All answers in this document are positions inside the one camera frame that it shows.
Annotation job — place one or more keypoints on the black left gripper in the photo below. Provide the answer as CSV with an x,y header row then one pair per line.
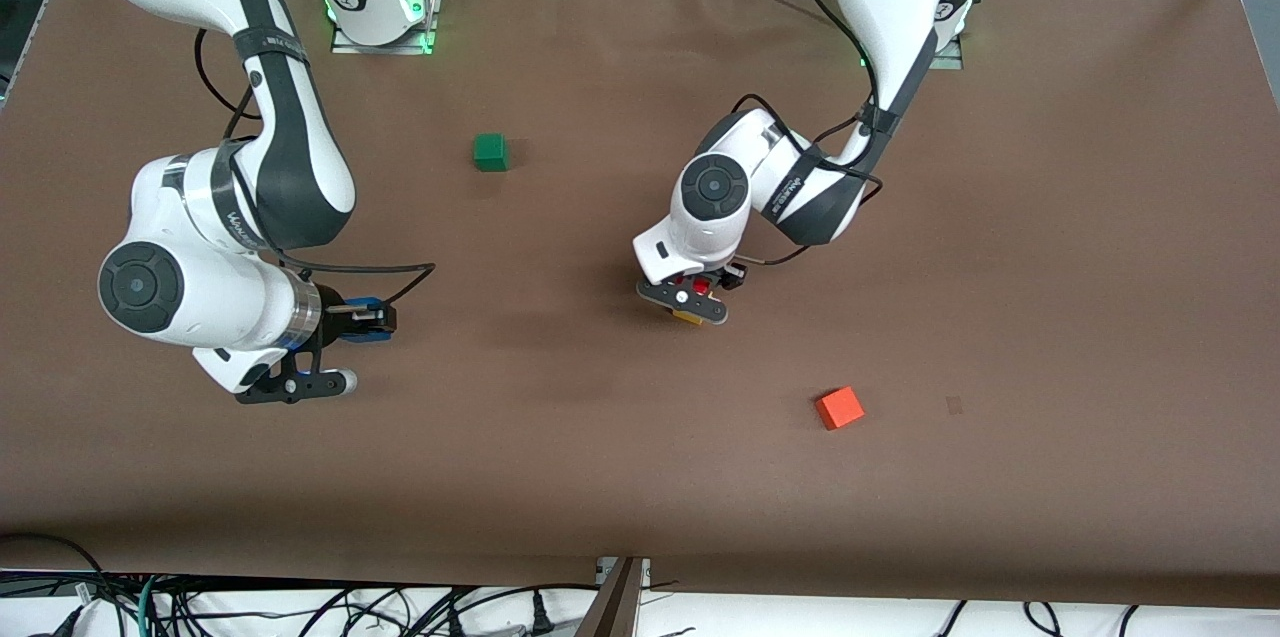
x,y
733,276

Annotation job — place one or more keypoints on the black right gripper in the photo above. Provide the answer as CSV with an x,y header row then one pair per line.
x,y
334,316

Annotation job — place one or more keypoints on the blue cube block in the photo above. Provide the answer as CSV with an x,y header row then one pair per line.
x,y
362,302

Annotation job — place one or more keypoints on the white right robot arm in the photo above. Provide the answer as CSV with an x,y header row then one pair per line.
x,y
290,147

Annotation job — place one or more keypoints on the yellow cube block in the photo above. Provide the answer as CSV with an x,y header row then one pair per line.
x,y
685,317

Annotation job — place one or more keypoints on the orange cube block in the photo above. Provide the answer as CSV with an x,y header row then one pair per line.
x,y
840,408

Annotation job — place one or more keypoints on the green cube block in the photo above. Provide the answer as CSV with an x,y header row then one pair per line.
x,y
490,153

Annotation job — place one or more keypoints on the brown table mat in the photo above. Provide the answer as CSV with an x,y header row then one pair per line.
x,y
640,477

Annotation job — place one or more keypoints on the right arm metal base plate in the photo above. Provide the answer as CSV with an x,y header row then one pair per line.
x,y
352,45

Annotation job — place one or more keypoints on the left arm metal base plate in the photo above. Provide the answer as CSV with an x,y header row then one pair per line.
x,y
950,57

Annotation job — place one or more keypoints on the metal table edge bracket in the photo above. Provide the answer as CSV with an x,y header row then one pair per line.
x,y
622,597

